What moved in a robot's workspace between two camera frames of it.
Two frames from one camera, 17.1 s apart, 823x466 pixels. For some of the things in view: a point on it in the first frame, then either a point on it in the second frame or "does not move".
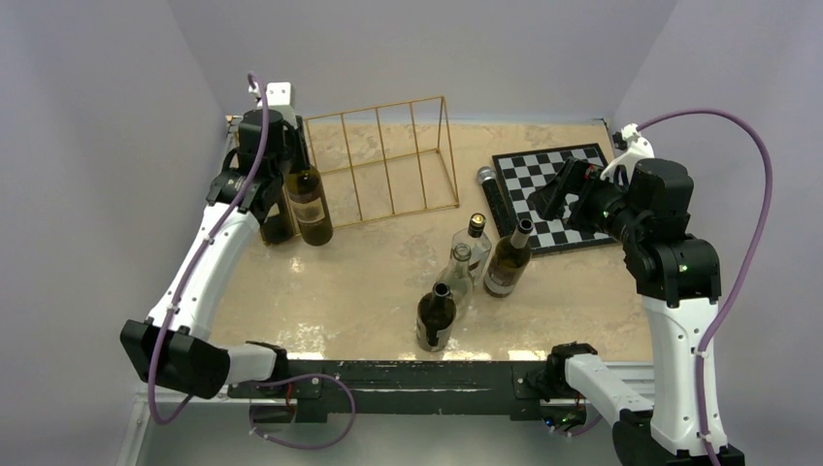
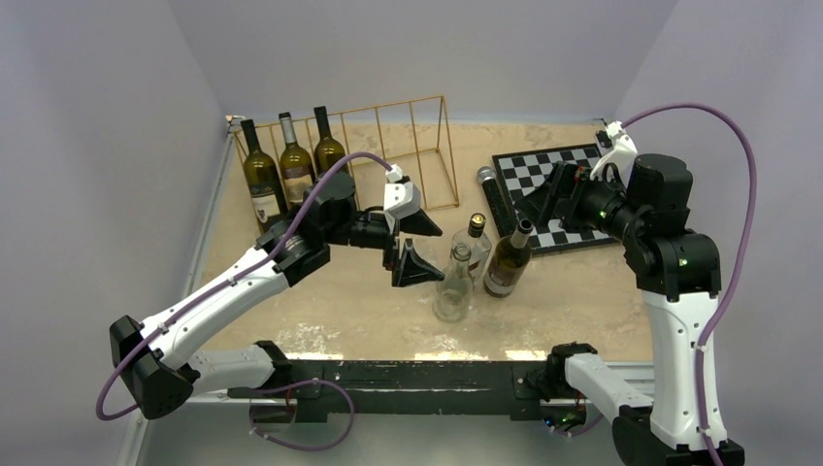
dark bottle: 436,316 to 327,151
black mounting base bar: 393,387 does not move
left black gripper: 300,161 to 411,267
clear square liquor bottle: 478,244 does not move
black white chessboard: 520,174 does not move
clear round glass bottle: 459,278 does not move
